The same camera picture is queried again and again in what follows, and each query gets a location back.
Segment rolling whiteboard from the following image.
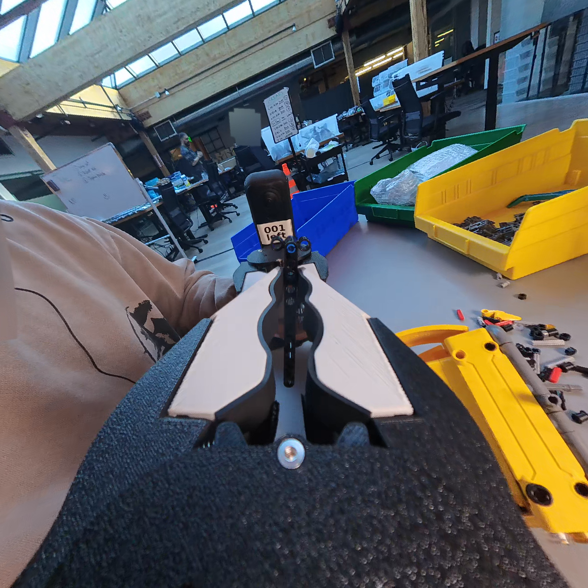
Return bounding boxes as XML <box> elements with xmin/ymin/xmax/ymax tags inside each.
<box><xmin>40</xmin><ymin>142</ymin><xmax>187</xmax><ymax>261</ymax></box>

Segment person's left forearm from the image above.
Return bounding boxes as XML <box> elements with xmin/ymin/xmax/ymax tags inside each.
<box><xmin>174</xmin><ymin>256</ymin><xmax>238</xmax><ymax>337</ymax></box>

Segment blue plastic parts bin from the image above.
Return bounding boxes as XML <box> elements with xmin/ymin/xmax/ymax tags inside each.
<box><xmin>230</xmin><ymin>180</ymin><xmax>359</xmax><ymax>264</ymax></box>

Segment pile of small block pieces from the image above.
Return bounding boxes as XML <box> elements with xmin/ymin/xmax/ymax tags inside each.
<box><xmin>477</xmin><ymin>309</ymin><xmax>588</xmax><ymax>425</ymax></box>

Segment grey desk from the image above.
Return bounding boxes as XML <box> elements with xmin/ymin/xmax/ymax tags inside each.
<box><xmin>193</xmin><ymin>216</ymin><xmax>588</xmax><ymax>588</ymax></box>

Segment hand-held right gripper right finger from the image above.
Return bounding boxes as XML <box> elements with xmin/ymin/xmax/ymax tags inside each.
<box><xmin>300</xmin><ymin>267</ymin><xmax>415</xmax><ymax>420</ymax></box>

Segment wooden background table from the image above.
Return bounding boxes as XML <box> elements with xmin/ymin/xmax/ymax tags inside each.
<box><xmin>413</xmin><ymin>22</ymin><xmax>548</xmax><ymax>132</ymax></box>

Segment white flip chart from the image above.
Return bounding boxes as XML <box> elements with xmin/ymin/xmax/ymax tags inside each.
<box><xmin>263</xmin><ymin>87</ymin><xmax>300</xmax><ymax>144</ymax></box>

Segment green angled beam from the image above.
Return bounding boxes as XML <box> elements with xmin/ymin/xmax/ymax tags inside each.
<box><xmin>507</xmin><ymin>189</ymin><xmax>578</xmax><ymax>209</ymax></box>

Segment heap of black beams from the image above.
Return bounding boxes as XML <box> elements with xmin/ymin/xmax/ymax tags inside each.
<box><xmin>452</xmin><ymin>213</ymin><xmax>526</xmax><ymax>246</ymax></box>

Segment thin black perforated beam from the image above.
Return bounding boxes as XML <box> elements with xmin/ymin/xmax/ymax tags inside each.
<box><xmin>282</xmin><ymin>250</ymin><xmax>300</xmax><ymax>388</ymax></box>

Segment beige hoodie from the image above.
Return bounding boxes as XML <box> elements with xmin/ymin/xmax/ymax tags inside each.
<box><xmin>0</xmin><ymin>200</ymin><xmax>238</xmax><ymax>584</ymax></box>

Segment yellow plastic parts bin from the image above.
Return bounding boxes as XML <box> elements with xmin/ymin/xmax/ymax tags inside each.
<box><xmin>413</xmin><ymin>119</ymin><xmax>588</xmax><ymax>280</ymax></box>

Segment yellow block toy model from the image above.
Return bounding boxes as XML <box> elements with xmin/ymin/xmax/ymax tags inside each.
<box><xmin>395</xmin><ymin>324</ymin><xmax>588</xmax><ymax>546</ymax></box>

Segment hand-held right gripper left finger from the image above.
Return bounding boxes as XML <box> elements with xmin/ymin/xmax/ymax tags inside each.
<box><xmin>168</xmin><ymin>267</ymin><xmax>282</xmax><ymax>420</ymax></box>

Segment bubble wrap bundle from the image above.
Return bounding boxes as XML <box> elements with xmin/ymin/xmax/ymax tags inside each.
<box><xmin>370</xmin><ymin>143</ymin><xmax>479</xmax><ymax>206</ymax></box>

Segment green plastic parts bin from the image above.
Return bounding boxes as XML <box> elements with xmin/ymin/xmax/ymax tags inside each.
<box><xmin>354</xmin><ymin>124</ymin><xmax>527</xmax><ymax>227</ymax></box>

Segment black office chair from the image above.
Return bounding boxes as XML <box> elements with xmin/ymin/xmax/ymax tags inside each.
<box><xmin>362</xmin><ymin>99</ymin><xmax>401</xmax><ymax>166</ymax></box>
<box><xmin>157</xmin><ymin>181</ymin><xmax>209</xmax><ymax>261</ymax></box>
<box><xmin>201</xmin><ymin>160</ymin><xmax>241</xmax><ymax>231</ymax></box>
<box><xmin>392</xmin><ymin>73</ymin><xmax>462</xmax><ymax>153</ymax></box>

